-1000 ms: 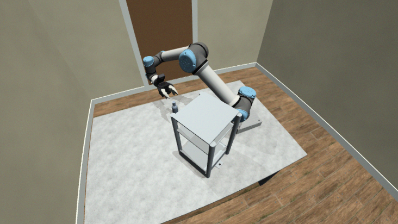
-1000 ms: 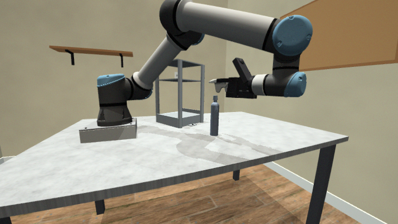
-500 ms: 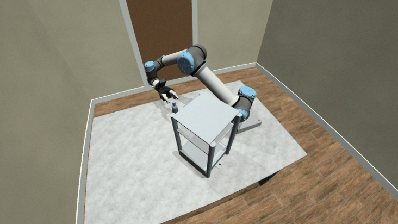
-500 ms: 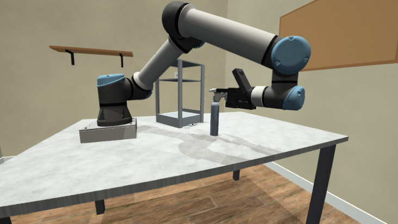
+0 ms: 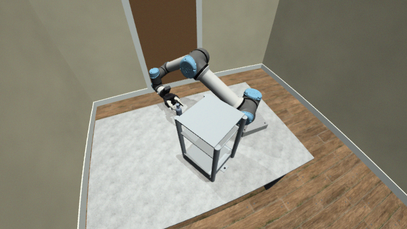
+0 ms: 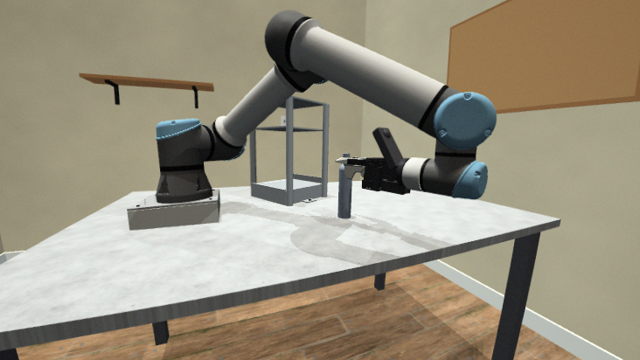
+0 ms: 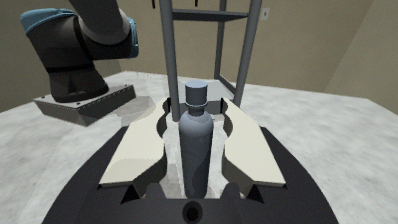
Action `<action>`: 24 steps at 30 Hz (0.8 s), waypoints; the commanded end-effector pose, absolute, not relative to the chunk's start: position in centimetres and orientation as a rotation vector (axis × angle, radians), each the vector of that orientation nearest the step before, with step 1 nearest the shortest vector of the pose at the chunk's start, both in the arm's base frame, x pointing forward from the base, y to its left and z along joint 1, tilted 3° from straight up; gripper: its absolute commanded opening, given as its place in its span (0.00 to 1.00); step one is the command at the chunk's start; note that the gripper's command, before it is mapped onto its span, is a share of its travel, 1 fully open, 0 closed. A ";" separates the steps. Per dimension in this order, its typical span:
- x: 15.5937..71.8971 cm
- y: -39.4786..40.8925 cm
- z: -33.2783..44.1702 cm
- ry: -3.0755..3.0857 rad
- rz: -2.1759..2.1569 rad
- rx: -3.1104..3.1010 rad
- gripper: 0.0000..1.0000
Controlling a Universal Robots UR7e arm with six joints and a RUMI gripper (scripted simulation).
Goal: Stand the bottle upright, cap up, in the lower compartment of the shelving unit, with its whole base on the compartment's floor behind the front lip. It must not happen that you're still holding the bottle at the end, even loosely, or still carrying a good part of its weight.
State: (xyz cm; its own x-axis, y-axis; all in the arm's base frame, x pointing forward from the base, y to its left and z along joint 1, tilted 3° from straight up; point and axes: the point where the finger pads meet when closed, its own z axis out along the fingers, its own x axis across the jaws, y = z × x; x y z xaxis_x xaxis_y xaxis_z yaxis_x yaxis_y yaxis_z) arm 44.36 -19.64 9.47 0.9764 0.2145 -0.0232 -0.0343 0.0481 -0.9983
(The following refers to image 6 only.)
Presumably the dark grey bottle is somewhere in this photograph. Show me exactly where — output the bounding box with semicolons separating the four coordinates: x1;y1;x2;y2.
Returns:
337;164;352;218

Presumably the white shelving unit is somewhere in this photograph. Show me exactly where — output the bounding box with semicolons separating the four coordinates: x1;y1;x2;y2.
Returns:
249;95;330;206

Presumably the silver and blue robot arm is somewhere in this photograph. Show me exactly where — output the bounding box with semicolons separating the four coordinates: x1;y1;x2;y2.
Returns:
156;10;497;204

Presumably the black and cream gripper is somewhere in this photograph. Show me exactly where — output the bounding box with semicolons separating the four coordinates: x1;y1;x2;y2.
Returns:
335;157;410;195

